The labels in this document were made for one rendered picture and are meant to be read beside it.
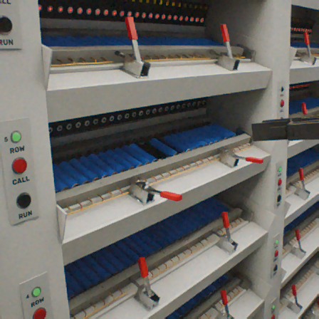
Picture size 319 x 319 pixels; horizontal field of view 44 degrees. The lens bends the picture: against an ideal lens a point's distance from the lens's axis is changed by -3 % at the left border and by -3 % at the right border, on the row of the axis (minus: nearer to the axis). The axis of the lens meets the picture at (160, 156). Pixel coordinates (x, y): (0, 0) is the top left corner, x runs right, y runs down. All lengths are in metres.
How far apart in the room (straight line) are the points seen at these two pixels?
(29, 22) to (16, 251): 0.27
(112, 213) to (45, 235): 0.13
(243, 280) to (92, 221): 0.63
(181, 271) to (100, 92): 0.43
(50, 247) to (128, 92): 0.24
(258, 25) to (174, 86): 0.37
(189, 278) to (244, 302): 0.32
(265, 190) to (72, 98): 0.63
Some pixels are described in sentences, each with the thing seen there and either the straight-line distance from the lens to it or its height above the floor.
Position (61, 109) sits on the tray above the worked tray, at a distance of 0.53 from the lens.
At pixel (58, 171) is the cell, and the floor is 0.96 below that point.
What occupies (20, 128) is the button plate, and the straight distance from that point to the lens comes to 0.49.
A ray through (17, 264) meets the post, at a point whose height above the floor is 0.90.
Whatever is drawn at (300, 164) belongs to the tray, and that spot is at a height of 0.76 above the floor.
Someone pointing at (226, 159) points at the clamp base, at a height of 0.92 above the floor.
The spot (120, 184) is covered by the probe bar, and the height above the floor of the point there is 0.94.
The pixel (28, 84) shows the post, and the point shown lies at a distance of 0.49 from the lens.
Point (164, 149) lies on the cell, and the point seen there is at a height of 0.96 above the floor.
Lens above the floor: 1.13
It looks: 14 degrees down
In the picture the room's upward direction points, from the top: 2 degrees counter-clockwise
